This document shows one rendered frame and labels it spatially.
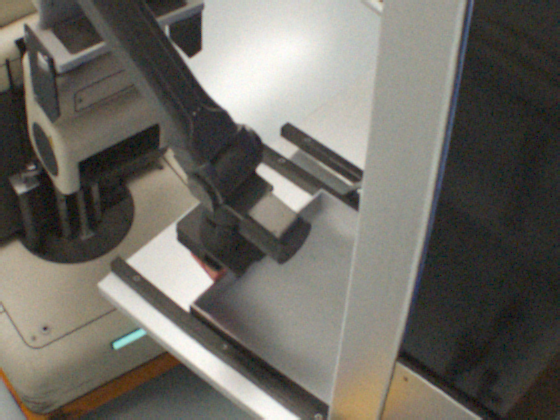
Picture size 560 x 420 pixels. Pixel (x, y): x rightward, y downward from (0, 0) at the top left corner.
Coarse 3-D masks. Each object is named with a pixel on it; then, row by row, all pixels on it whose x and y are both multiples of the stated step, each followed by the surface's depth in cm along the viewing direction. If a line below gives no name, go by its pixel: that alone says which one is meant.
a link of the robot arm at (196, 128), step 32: (96, 0) 98; (128, 0) 100; (128, 32) 101; (160, 32) 103; (128, 64) 105; (160, 64) 104; (160, 96) 106; (192, 96) 108; (192, 128) 109; (224, 128) 112; (192, 160) 111; (224, 160) 114; (256, 160) 116; (224, 192) 114
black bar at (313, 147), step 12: (288, 132) 156; (300, 132) 156; (300, 144) 156; (312, 144) 154; (312, 156) 155; (324, 156) 153; (336, 156) 153; (336, 168) 153; (348, 168) 152; (360, 180) 151
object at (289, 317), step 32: (320, 192) 146; (320, 224) 147; (352, 224) 146; (320, 256) 144; (352, 256) 144; (224, 288) 139; (256, 288) 140; (288, 288) 140; (320, 288) 140; (224, 320) 136; (256, 320) 136; (288, 320) 137; (320, 320) 137; (256, 352) 129; (288, 352) 133; (320, 352) 133; (288, 384) 128; (320, 384) 130
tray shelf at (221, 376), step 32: (352, 96) 164; (320, 128) 159; (352, 128) 160; (352, 160) 155; (288, 192) 151; (352, 192) 151; (160, 256) 143; (128, 288) 139; (160, 288) 139; (192, 288) 140; (160, 320) 136; (192, 352) 133; (224, 384) 130; (256, 416) 128; (288, 416) 127
